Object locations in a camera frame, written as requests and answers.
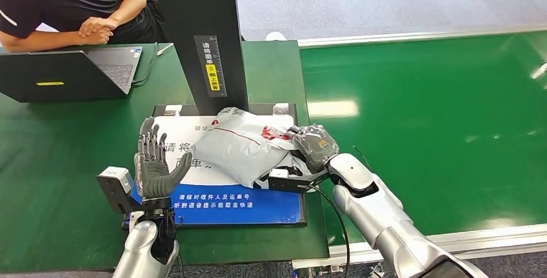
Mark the person's left hand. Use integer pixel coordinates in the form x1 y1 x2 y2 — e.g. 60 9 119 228
78 16 118 37

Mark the dark grey laptop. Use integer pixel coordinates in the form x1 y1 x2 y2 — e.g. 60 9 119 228
0 45 144 103

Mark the column label with yellow tag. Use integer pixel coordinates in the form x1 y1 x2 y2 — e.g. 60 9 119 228
194 35 228 98

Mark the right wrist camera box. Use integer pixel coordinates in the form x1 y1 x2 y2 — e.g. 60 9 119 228
268 168 330 194

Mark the dark laptop cable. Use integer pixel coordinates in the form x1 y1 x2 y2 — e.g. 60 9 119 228
132 42 159 86

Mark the white plastic mailer package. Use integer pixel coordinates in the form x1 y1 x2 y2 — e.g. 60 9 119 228
188 106 308 190

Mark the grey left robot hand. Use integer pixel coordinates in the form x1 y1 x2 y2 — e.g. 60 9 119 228
134 116 194 200

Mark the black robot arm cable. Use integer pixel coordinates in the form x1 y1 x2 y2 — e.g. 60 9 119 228
306 183 352 278

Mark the silver conveyor rail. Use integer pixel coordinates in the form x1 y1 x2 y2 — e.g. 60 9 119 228
292 224 547 271
297 24 547 49

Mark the black scanner column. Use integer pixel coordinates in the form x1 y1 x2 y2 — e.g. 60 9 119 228
146 0 250 116

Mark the green conveyor belt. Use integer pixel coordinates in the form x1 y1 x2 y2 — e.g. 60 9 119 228
299 31 547 247

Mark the person's right hand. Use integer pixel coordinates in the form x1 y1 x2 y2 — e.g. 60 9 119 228
85 29 115 45

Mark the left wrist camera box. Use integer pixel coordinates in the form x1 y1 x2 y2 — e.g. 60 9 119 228
96 166 135 215

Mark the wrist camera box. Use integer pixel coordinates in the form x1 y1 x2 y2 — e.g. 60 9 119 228
96 166 135 215
268 168 330 194

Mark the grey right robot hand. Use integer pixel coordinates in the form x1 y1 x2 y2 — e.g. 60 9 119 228
287 124 341 174

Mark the white and blue scanner plate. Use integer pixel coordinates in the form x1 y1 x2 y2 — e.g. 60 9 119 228
124 103 308 228

